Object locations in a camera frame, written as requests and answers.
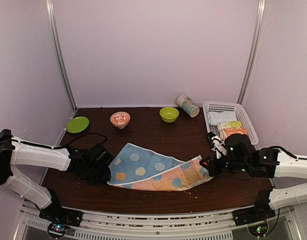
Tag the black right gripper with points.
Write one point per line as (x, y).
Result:
(212, 167)

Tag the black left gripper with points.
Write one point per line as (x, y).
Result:
(106, 177)

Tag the orange bunny towel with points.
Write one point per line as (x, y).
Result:
(227, 132)

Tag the blue mickey dotted towel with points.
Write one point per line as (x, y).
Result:
(138, 168)

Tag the white perforated plastic basket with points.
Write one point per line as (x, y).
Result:
(241, 115)

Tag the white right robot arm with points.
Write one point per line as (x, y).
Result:
(293, 167)

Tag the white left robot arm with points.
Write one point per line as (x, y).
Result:
(15, 152)

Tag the rolled green yellow towel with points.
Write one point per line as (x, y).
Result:
(229, 125)

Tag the green plastic plate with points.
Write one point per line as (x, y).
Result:
(77, 124)

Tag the light blue folded towel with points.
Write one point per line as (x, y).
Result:
(214, 118)

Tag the red patterned ceramic bowl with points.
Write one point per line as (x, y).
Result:
(120, 119)

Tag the right circuit board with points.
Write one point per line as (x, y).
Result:
(258, 230)

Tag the circuit board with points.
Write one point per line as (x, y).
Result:
(56, 230)
(258, 230)

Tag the left circuit board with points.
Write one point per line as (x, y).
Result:
(56, 230)

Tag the tall illustrated ceramic cup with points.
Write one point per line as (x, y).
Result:
(187, 105)

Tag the green plastic bowl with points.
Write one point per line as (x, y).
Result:
(169, 114)

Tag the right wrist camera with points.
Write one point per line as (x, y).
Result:
(216, 144)

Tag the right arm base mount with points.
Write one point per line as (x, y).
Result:
(260, 211)

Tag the front aluminium rail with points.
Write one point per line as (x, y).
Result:
(212, 225)

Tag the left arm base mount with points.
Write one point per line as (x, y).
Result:
(57, 214)

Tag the right aluminium frame post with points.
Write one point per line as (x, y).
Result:
(254, 49)

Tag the aluminium frame post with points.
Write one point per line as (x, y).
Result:
(58, 51)
(254, 49)

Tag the left aluminium frame post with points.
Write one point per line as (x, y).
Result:
(58, 51)

